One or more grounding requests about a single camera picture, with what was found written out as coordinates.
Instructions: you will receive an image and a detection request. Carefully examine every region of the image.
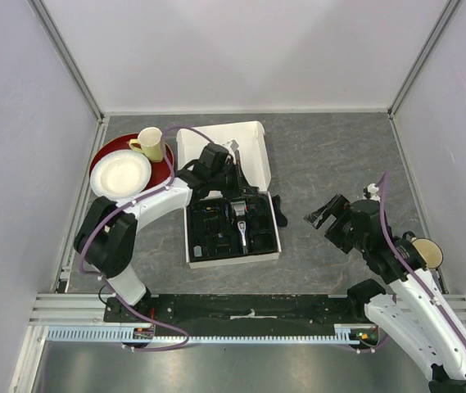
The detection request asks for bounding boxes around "small clear oil bottle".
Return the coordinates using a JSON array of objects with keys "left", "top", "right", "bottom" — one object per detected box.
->
[{"left": 193, "top": 246, "right": 202, "bottom": 258}]

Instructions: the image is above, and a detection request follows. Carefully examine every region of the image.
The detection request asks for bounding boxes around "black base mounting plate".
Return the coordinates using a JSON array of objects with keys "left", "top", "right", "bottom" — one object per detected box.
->
[{"left": 103, "top": 292, "right": 381, "bottom": 339}]

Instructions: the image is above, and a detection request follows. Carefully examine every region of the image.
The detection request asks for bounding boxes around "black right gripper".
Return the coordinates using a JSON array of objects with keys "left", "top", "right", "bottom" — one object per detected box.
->
[{"left": 304, "top": 192, "right": 369, "bottom": 254}]

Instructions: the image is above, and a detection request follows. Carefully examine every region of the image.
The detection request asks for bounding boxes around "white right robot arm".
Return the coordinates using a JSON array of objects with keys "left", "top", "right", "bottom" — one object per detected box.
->
[{"left": 304, "top": 194, "right": 466, "bottom": 392}]

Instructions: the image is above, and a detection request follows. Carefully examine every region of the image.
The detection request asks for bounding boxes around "yellow mug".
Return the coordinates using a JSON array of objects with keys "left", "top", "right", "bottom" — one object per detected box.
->
[{"left": 128, "top": 127, "right": 164, "bottom": 162}]

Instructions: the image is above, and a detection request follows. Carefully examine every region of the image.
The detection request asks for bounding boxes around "black plastic tray insert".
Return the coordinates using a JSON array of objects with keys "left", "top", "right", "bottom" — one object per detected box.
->
[{"left": 185, "top": 193, "right": 279, "bottom": 266}]

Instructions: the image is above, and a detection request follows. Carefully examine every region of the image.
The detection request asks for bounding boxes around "silver black hair clipper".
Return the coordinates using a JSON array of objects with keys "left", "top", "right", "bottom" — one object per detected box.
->
[{"left": 231, "top": 201, "right": 249, "bottom": 255}]

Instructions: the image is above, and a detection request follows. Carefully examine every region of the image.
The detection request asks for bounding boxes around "white round plate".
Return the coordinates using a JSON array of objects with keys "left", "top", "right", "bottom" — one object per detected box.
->
[{"left": 89, "top": 150, "right": 152, "bottom": 201}]

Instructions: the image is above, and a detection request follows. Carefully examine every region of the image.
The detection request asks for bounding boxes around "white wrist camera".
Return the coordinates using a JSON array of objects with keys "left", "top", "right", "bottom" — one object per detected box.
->
[
  {"left": 224, "top": 139, "right": 239, "bottom": 153},
  {"left": 363, "top": 183, "right": 381, "bottom": 201}
]

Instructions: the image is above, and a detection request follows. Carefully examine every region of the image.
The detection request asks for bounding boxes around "black comb attachment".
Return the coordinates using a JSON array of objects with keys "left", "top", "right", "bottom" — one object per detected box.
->
[
  {"left": 250, "top": 215, "right": 270, "bottom": 230},
  {"left": 251, "top": 233, "right": 274, "bottom": 252}
]

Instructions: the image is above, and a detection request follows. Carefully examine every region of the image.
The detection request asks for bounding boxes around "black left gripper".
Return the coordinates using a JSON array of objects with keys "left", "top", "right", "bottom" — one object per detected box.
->
[{"left": 210, "top": 160, "right": 256, "bottom": 201}]

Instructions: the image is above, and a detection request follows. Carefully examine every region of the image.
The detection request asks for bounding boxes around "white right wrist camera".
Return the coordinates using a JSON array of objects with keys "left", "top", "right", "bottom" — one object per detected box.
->
[{"left": 363, "top": 183, "right": 381, "bottom": 201}]

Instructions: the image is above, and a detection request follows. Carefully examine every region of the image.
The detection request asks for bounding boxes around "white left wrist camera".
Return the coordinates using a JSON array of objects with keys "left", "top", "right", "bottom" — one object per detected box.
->
[{"left": 224, "top": 139, "right": 239, "bottom": 153}]

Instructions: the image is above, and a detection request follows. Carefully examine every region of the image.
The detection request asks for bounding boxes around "white cardboard box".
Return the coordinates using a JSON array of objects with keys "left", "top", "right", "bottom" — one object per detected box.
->
[{"left": 176, "top": 121, "right": 282, "bottom": 269}]

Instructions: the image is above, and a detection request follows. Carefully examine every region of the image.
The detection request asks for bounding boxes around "dark red round plate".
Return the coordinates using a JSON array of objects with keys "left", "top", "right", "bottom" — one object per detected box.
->
[{"left": 89, "top": 133, "right": 170, "bottom": 192}]

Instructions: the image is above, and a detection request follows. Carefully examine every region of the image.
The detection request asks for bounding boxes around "black power cable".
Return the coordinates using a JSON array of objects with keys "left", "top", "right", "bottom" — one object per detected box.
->
[{"left": 271, "top": 194, "right": 289, "bottom": 228}]

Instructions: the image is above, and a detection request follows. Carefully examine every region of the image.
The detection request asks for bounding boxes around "light blue cable duct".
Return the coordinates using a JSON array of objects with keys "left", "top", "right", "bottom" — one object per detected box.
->
[{"left": 46, "top": 324, "right": 379, "bottom": 346}]

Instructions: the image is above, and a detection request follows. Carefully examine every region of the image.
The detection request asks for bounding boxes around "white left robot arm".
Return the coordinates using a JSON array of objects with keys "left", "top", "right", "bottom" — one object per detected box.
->
[{"left": 75, "top": 140, "right": 260, "bottom": 322}]

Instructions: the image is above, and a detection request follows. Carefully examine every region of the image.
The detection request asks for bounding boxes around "cream enamel mug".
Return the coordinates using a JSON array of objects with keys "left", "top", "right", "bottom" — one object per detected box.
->
[{"left": 402, "top": 231, "right": 444, "bottom": 269}]

